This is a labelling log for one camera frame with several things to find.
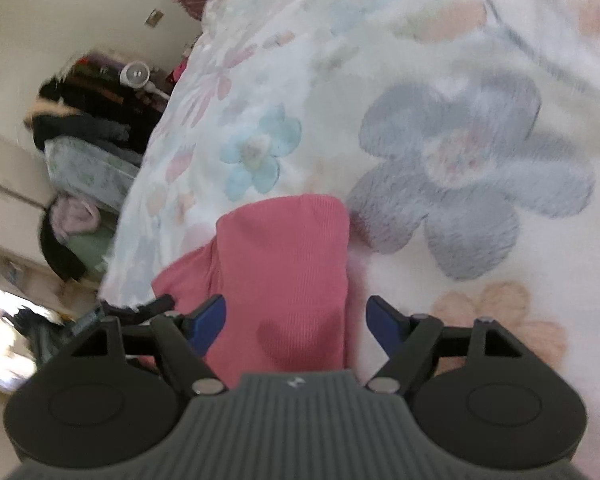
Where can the pink turtleneck sweater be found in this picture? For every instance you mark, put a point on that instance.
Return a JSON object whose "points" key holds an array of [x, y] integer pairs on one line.
{"points": [[281, 266]]}

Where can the white standing fan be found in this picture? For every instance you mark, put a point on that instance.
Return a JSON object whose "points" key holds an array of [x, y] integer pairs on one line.
{"points": [[136, 75]]}

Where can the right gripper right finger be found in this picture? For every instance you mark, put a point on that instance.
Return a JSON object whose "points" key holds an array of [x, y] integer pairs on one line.
{"points": [[408, 342]]}

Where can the floral bed quilt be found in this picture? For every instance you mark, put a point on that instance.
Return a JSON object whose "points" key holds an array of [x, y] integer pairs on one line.
{"points": [[463, 136]]}

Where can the brass wall socket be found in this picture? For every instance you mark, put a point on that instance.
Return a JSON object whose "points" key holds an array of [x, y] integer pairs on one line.
{"points": [[154, 18]]}

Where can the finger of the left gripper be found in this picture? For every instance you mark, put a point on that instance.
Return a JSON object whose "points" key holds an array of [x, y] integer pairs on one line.
{"points": [[138, 314]]}

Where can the dark hanging clothes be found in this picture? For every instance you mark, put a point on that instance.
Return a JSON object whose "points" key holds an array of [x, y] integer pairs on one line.
{"points": [[94, 102]]}

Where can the pink cloth beside bed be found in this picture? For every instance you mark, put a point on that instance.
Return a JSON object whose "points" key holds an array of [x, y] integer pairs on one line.
{"points": [[178, 71]]}

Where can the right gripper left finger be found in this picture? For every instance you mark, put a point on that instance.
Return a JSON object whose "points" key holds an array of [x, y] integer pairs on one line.
{"points": [[184, 342]]}

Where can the light floral hanging garment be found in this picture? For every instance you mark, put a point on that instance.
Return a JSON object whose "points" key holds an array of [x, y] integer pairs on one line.
{"points": [[82, 169]]}

